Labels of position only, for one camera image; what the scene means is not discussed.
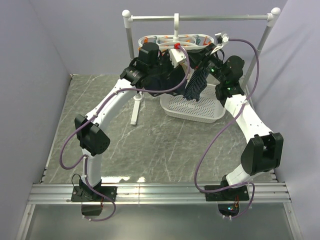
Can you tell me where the striped hanging underwear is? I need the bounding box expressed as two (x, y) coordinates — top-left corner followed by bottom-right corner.
(183, 68), (209, 102)

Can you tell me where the aluminium mounting rail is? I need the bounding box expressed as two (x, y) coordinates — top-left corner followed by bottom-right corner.
(27, 182), (291, 205)

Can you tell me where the white perforated laundry basket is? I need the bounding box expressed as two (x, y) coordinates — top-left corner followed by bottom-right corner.
(160, 84), (226, 124)

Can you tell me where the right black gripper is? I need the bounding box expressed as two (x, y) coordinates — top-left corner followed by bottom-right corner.
(186, 43), (226, 84)

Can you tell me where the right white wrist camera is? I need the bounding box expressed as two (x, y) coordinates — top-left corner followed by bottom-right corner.
(211, 32), (229, 54)

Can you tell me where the white metal clothes rack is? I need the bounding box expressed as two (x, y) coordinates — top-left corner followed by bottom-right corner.
(121, 6), (282, 126)

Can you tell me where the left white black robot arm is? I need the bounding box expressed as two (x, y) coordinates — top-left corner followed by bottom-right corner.
(75, 42), (191, 201)

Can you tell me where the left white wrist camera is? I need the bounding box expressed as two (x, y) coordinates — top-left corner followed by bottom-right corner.
(169, 43), (187, 68)

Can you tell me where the navy blue underwear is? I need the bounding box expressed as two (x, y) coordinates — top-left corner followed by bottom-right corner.
(143, 50), (186, 91)

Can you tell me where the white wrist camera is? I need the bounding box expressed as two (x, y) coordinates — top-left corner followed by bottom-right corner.
(211, 32), (229, 54)
(169, 43), (187, 68)

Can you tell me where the white round clip hanger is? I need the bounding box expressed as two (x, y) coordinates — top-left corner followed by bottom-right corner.
(138, 13), (215, 52)

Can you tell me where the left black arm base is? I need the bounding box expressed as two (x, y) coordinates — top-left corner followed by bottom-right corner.
(70, 184), (118, 217)

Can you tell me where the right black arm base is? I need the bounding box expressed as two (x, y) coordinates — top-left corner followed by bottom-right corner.
(205, 185), (250, 218)

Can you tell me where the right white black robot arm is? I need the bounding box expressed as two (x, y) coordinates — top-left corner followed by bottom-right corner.
(193, 93), (284, 200)

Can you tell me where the purple cable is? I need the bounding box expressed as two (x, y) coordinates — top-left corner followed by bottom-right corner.
(59, 46), (190, 222)
(194, 37), (260, 219)

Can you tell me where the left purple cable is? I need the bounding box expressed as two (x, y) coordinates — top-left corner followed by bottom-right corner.
(59, 46), (190, 222)

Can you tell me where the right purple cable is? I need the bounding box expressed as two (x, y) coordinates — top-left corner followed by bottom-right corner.
(194, 37), (260, 219)

